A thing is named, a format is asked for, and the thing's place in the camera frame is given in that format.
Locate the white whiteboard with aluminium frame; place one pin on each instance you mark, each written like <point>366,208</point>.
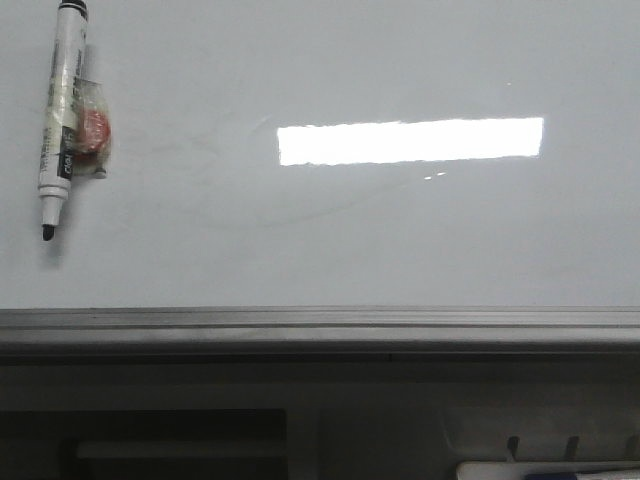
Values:
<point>316,176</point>

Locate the red magnet taped to marker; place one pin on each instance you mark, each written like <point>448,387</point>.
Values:
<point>92,149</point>

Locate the white black whiteboard marker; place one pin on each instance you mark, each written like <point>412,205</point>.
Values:
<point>62,113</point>

